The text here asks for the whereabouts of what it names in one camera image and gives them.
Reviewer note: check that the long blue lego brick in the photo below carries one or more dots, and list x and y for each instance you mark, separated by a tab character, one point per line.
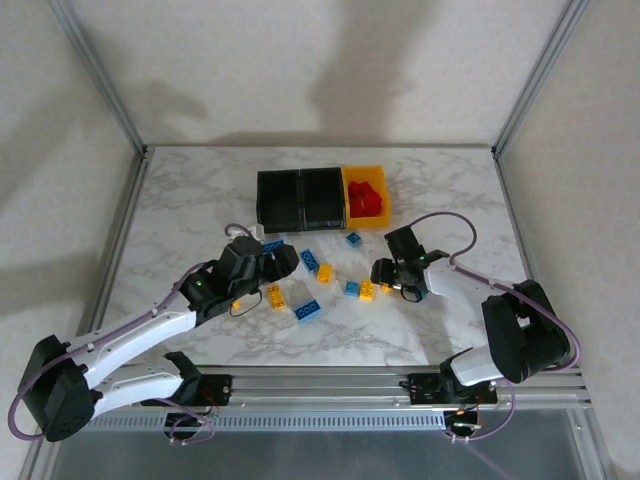
272	247
310	260
307	310

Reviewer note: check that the small blue lego brick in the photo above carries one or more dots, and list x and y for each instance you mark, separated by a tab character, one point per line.
353	289
353	239

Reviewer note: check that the red lego brick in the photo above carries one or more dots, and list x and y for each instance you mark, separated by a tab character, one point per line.
356	202
376	201
365	210
371	189
356	189

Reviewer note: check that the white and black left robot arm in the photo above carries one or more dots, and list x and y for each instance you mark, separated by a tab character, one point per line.
60	400

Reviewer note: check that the yellow plastic bin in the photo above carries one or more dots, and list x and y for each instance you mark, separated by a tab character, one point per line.
370	222

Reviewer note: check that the black plastic bin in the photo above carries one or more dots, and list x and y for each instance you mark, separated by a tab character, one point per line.
322	197
280	200

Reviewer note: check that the black controller board with LED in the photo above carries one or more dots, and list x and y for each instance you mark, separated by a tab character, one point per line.
462	425
180	422

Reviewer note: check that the grey transparent panel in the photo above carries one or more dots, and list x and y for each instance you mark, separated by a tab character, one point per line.
320	455

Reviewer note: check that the aluminium table side rail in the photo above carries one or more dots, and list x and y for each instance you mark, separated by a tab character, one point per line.
512	205
116	250

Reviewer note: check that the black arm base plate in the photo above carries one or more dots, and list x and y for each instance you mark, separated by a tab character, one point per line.
420	390
222	387

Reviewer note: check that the wide aluminium mounting rail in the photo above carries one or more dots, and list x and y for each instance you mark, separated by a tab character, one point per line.
320	387

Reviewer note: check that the aluminium frame post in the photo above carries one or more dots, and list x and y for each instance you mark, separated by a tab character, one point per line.
540	75
99	75

